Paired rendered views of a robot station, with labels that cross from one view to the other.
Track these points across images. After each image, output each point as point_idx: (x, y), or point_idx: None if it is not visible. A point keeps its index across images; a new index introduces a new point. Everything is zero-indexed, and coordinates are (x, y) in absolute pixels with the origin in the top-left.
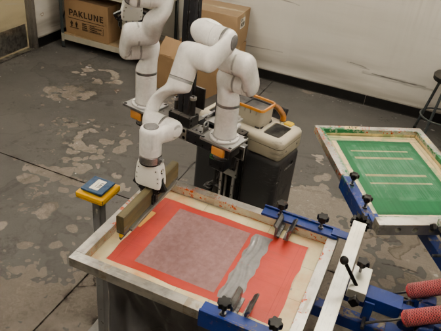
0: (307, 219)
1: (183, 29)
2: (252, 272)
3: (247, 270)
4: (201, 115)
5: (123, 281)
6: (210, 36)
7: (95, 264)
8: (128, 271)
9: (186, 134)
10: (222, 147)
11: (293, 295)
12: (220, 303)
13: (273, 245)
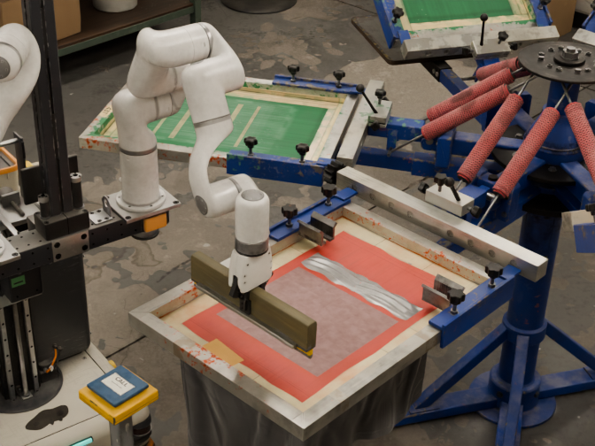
0: (310, 207)
1: (41, 79)
2: (373, 283)
3: (370, 285)
4: (3, 222)
5: (368, 384)
6: (197, 44)
7: (328, 403)
8: (336, 385)
9: (89, 239)
10: (167, 208)
11: (420, 265)
12: (459, 296)
13: (330, 255)
